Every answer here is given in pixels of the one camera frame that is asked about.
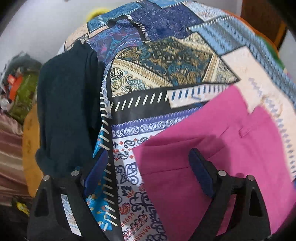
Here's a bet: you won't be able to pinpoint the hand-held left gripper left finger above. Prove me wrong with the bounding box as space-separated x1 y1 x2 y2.
26 149 121 241

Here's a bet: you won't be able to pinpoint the green fabric storage box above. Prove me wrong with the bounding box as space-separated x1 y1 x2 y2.
9 72 40 121

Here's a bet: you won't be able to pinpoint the wooden door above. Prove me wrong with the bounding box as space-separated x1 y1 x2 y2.
240 0 288 48

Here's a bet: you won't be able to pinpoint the orange box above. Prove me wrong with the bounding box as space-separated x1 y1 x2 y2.
7 75 23 99

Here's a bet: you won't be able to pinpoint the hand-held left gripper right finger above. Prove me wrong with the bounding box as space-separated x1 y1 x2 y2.
188 148 271 241

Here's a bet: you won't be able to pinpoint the striped pink curtain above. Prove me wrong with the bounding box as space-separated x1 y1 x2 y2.
0 111 31 205

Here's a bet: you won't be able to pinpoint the wooden lap desk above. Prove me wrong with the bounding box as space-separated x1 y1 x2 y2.
23 103 45 186

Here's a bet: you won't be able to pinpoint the dark folded pants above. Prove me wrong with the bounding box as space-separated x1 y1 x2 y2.
35 41 105 178

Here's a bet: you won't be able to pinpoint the pink pants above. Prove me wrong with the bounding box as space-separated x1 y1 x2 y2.
132 85 296 237

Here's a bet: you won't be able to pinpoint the patchwork printed blanket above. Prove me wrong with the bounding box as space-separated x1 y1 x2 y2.
62 0 296 241

